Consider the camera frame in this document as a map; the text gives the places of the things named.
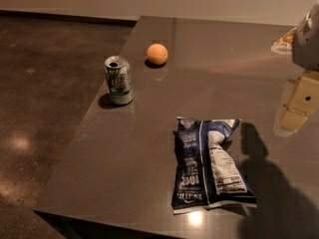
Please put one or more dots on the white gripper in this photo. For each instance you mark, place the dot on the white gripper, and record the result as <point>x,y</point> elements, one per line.
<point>307,43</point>

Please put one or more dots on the blue chip bag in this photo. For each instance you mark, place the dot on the blue chip bag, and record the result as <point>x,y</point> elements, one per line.
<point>206,175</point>

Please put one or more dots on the orange ball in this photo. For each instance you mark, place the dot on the orange ball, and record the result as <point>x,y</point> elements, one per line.
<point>157,54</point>

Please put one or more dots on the silver green soda can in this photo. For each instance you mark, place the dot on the silver green soda can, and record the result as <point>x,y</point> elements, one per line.
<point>119,81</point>

